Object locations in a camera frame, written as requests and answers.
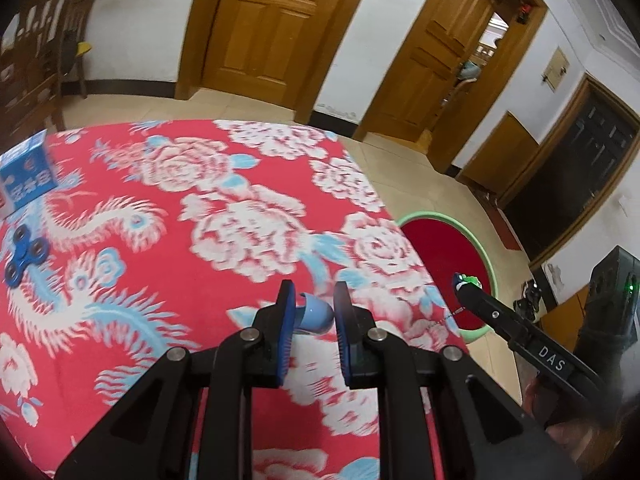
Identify red floral tablecloth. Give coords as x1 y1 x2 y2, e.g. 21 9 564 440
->
0 119 473 480

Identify wooden door frame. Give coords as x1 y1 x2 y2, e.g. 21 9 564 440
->
175 0 382 112
352 0 549 174

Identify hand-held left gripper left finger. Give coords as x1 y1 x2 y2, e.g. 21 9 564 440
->
54 280 301 480

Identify black shoes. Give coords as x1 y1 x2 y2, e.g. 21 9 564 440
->
515 282 549 319

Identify small wooden chair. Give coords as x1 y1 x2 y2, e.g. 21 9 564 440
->
60 0 102 99

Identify black bag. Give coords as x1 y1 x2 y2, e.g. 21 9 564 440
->
59 40 78 78

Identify blue fidget spinner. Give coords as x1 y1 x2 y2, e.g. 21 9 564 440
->
4 225 49 289

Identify black metal door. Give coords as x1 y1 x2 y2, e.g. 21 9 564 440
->
501 91 639 257

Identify red bin with green rim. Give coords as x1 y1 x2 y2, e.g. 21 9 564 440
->
395 212 499 344

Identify closed wooden panel door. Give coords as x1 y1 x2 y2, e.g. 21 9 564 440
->
202 0 327 95

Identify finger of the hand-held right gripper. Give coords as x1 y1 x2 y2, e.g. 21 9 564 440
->
452 272 539 347

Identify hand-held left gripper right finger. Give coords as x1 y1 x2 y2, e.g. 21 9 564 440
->
332 281 583 480

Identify large wooden chair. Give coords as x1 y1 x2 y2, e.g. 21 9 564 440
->
0 0 87 132

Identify person's right hand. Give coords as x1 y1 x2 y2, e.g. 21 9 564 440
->
520 374 627 462

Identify blue and white milk carton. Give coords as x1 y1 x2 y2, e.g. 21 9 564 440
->
0 130 59 219

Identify red door mat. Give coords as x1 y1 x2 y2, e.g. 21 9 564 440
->
482 204 524 252

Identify wooden wall panel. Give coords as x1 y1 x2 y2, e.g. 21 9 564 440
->
459 111 539 197

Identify beige wall electrical panel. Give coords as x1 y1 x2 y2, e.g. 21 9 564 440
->
541 46 572 92

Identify open wooden panel door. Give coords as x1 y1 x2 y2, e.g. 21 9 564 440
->
372 0 497 132

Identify light blue plastic toy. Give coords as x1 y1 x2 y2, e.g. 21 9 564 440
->
295 294 335 334

